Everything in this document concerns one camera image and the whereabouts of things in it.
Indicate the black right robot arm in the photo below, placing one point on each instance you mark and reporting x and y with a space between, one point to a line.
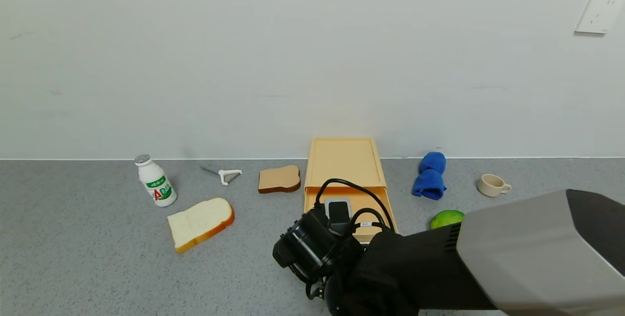
512 257

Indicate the brown toast slice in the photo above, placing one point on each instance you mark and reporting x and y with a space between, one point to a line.
279 179

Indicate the blue folded cloth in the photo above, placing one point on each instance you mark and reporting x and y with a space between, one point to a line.
429 184

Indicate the white bread slice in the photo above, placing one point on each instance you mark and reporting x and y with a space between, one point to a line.
199 222

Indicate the green lime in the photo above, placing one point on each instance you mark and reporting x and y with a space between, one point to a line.
445 218

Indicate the white AD milk bottle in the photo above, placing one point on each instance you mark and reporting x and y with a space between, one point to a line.
156 184

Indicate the beige cup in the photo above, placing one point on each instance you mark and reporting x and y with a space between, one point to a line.
490 185

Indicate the grey framed wrist camera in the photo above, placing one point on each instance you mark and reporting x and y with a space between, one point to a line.
338 211

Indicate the white wall socket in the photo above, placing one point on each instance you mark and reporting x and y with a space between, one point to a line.
599 12

